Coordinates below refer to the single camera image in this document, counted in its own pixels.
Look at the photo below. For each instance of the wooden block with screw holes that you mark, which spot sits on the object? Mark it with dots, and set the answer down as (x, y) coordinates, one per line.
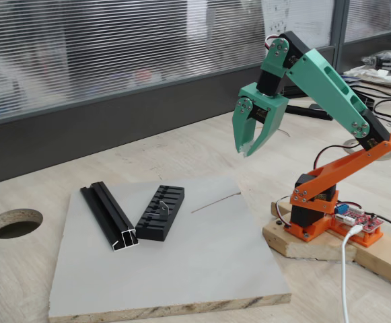
(316, 250)

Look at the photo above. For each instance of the grey horizontal window blind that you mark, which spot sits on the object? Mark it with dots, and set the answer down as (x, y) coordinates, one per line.
(114, 50)

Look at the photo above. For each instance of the black flat bar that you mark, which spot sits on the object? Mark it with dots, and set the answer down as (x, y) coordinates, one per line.
(309, 112)

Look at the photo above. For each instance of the long wooden mounting plank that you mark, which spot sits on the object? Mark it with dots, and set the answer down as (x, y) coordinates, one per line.
(387, 262)

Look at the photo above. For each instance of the red controller circuit board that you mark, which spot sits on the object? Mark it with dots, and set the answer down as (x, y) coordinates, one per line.
(366, 223)

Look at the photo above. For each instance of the black slotted holder block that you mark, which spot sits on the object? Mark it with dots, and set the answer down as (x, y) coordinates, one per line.
(149, 232)

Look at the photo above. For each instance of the grey faced plywood board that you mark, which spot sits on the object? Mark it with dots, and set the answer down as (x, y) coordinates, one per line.
(181, 269)

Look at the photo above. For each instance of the small metal L bracket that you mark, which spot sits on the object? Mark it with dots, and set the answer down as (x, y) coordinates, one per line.
(164, 210)

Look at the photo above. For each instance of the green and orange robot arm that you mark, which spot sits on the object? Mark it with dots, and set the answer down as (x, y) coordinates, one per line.
(326, 77)

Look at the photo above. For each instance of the black aluminium profile rail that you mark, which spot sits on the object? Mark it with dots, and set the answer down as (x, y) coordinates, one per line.
(104, 208)

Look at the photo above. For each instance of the green gripper with servo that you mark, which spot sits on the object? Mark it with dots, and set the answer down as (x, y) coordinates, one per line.
(272, 108)

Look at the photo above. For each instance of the white plastic packaging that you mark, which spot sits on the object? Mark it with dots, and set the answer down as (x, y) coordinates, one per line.
(360, 72)

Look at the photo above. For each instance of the black and white device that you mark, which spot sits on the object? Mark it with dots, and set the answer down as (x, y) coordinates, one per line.
(390, 60)

